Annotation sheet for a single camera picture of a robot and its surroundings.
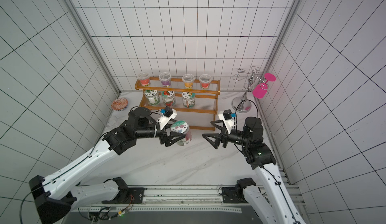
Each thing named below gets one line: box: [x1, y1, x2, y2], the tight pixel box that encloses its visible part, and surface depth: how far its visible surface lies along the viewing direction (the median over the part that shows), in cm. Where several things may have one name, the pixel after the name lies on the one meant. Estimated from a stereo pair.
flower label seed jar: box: [181, 91, 196, 108], surface depth 89 cm
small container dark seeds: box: [199, 73, 212, 90], surface depth 81 cm
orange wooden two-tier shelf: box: [135, 77, 221, 131], surface depth 89 cm
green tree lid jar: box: [144, 89, 161, 106], surface depth 89 cm
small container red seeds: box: [137, 71, 151, 87], surface depth 83 cm
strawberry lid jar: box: [161, 90, 176, 107], surface depth 89 cm
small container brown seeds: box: [181, 73, 195, 90], surface depth 82 cm
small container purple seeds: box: [158, 72, 172, 88], surface depth 83 cm
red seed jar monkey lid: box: [170, 120, 193, 146], surface depth 64 cm
